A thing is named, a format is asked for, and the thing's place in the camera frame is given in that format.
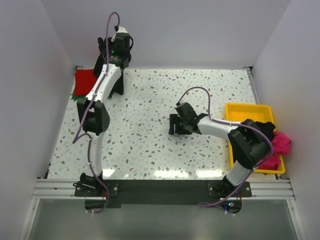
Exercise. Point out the black t shirt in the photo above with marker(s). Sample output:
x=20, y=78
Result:
x=118, y=87
x=267, y=128

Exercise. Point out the aluminium frame rail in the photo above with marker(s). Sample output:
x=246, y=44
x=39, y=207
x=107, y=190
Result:
x=261, y=189

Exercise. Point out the red folded t shirt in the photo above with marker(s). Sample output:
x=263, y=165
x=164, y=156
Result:
x=84, y=81

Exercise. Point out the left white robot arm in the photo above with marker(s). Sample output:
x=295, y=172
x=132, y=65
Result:
x=94, y=121

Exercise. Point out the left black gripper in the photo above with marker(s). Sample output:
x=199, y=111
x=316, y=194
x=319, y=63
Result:
x=101, y=46

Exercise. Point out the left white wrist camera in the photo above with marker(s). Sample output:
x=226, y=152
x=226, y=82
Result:
x=120, y=29

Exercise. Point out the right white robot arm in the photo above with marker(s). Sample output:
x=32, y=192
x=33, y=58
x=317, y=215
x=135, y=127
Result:
x=251, y=141

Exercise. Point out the yellow plastic bin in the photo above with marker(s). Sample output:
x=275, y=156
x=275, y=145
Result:
x=238, y=112

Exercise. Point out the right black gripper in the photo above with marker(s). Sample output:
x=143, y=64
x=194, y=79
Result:
x=172, y=124

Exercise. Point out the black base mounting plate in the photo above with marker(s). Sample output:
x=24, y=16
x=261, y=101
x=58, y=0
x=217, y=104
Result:
x=202, y=193

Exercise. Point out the green folded t shirt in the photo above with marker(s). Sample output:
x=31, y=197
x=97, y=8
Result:
x=74, y=97

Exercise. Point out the pink t shirt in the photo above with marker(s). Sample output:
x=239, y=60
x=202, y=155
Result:
x=281, y=146

